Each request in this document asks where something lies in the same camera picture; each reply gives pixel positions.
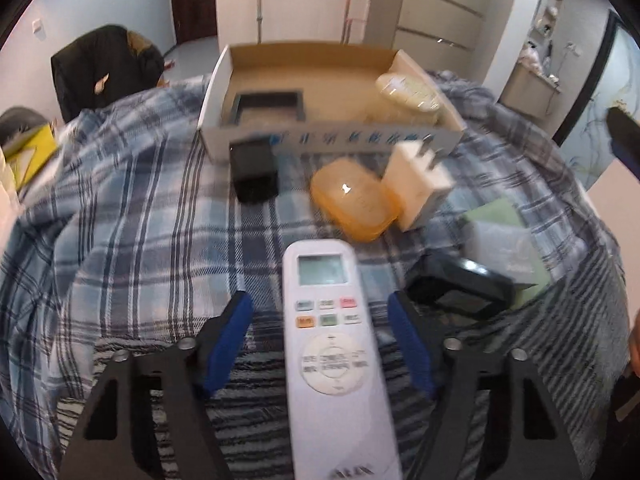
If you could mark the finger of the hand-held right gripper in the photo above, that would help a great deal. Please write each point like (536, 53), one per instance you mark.
(625, 140)

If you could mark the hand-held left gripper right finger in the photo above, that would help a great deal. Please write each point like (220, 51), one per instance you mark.
(412, 345)

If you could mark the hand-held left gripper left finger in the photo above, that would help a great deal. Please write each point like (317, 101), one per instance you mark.
(225, 345)

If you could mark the white remote control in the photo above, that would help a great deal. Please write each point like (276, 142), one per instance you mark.
(325, 360)

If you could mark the pale green box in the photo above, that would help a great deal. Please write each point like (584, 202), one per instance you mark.
(505, 240)

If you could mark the white charger plug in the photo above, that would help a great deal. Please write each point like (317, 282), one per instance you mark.
(415, 185)

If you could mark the black power adapter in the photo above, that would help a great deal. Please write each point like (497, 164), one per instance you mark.
(252, 170)

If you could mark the shallow cardboard box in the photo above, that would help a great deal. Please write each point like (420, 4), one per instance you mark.
(300, 62)

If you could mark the black framed glass door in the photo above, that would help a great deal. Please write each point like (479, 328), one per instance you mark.
(595, 110)

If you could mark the bathroom vanity cabinet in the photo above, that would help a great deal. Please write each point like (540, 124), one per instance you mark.
(527, 90)

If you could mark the pink cloth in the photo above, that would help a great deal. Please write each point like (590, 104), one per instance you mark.
(531, 56)

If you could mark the blue plaid blanket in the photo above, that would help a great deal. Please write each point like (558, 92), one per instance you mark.
(150, 210)

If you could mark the orange plastic soap box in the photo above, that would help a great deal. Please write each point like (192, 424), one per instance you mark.
(355, 197)

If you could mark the black jacket on chair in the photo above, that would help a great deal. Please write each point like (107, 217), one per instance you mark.
(105, 70)

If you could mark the red broom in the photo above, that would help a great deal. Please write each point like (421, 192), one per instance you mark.
(347, 15)

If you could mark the dark brown door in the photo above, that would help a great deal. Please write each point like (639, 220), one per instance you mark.
(192, 0)

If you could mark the grey mop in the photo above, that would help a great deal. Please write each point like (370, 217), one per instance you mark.
(259, 0)

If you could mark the wall niche shelf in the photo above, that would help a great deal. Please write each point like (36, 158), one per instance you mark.
(547, 12)

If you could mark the black rectangular frame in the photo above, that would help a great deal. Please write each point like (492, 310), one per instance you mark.
(267, 95)

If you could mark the white wall switch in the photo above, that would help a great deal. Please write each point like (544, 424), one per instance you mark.
(39, 28)

